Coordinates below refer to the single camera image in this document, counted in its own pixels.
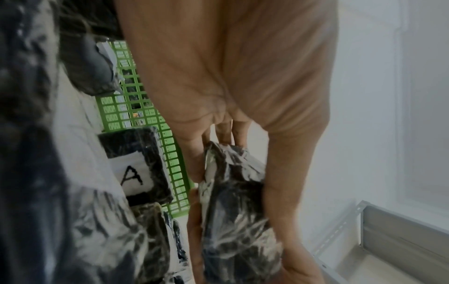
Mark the black packet labelled A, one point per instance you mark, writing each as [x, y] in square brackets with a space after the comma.
[235, 210]

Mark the person's left hand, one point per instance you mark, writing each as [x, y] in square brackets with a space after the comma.
[228, 69]

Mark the pile of black packets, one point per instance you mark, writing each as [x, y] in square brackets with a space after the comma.
[35, 166]

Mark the green plastic mesh basket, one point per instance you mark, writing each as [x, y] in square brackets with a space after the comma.
[175, 166]

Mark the person's right hand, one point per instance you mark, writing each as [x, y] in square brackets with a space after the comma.
[291, 235]

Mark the grey metal rack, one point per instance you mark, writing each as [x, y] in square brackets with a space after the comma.
[403, 235]

